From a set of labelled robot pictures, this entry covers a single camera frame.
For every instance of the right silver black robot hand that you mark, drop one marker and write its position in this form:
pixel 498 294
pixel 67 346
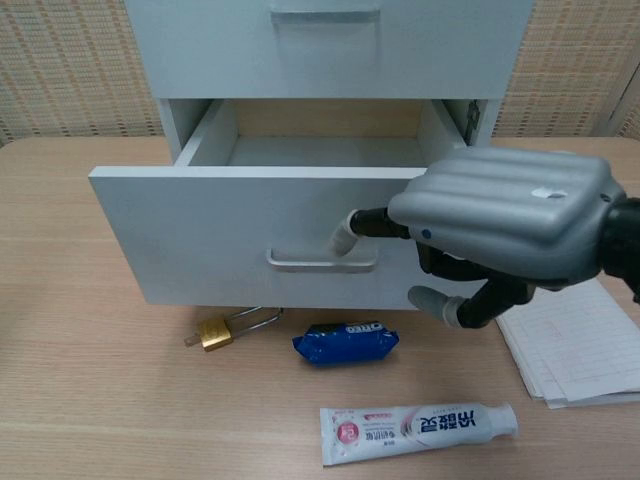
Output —
pixel 500 215

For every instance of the grey drawer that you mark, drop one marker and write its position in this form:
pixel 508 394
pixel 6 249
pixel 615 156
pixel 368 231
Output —
pixel 200 225

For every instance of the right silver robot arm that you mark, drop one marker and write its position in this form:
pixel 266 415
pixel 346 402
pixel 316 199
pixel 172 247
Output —
pixel 625 245

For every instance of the large white cabinet drawer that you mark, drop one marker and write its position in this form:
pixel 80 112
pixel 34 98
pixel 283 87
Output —
pixel 200 50

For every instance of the white lined paper notebook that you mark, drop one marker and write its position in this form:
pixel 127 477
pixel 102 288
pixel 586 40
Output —
pixel 575 345

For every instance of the blue Oreo cookie pack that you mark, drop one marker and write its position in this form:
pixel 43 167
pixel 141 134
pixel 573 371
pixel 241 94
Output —
pixel 345 346

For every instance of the white toothpaste tube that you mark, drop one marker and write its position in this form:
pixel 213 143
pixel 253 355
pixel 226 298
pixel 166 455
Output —
pixel 410 432

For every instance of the brass long-shackle padlock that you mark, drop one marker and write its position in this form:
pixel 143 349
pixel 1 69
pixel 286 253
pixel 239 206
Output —
pixel 216 336

